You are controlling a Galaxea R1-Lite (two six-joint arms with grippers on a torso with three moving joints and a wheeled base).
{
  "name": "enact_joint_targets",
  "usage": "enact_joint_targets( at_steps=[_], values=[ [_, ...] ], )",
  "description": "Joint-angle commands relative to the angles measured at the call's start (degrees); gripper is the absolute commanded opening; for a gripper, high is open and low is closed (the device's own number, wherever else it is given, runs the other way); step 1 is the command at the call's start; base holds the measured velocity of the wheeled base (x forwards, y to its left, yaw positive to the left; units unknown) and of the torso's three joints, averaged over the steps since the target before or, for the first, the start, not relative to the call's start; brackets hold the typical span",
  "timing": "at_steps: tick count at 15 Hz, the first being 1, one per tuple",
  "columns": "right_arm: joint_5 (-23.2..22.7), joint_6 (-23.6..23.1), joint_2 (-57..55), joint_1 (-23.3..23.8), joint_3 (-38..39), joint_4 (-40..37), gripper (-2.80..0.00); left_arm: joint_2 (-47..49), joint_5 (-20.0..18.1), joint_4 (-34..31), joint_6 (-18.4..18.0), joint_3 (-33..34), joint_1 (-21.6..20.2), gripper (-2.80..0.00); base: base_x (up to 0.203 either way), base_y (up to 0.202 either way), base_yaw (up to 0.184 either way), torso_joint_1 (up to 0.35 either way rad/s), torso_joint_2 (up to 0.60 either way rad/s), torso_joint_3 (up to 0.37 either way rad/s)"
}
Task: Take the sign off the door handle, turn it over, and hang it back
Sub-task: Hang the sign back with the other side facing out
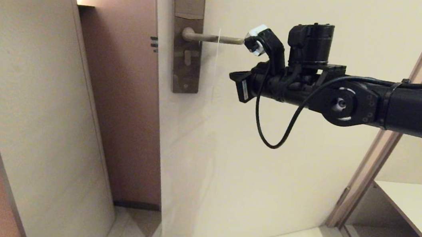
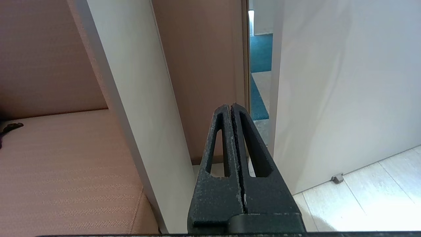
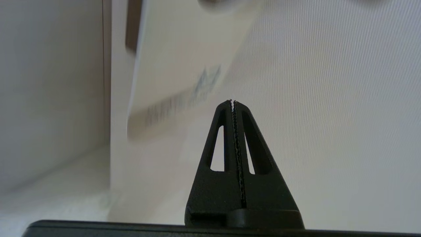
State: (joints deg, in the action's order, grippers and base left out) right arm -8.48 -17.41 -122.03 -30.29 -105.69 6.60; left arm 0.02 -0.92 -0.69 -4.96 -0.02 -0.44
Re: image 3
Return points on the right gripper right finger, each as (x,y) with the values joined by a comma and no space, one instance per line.
(266,191)

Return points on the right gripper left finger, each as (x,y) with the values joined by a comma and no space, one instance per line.
(213,194)

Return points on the blue do-not-disturb door hanger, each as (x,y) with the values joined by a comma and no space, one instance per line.
(184,59)

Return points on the white door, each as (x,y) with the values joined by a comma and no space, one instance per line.
(329,115)

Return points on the metal lock plate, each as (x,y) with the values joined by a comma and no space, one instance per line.
(133,23)

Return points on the beige upright panel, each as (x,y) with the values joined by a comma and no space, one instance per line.
(49,82)

